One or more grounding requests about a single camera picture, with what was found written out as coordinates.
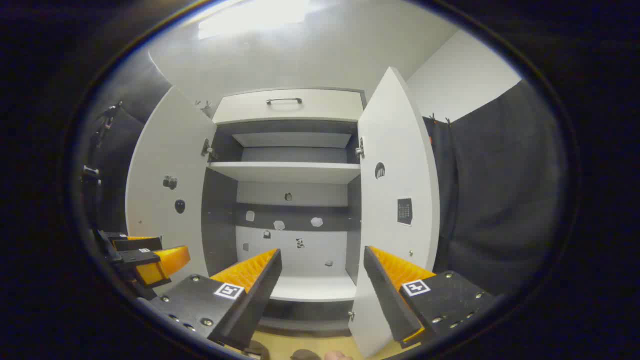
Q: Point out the white shoe cabinet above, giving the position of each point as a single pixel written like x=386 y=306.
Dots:
x=310 y=287

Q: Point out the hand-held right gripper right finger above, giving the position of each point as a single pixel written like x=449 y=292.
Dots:
x=387 y=295

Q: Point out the white cabinet shelf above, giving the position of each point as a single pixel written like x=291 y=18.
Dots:
x=285 y=172

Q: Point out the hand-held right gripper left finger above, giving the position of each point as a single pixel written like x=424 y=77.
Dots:
x=260 y=295

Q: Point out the black backdrop cloth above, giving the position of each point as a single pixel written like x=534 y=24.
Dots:
x=500 y=190
x=120 y=150

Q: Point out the white door with camera sticker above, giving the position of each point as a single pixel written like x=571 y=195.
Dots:
x=160 y=150

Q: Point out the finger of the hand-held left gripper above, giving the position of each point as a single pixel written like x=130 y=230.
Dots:
x=165 y=262
x=140 y=244

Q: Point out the white door with headphones sticker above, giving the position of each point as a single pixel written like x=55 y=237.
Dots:
x=395 y=150

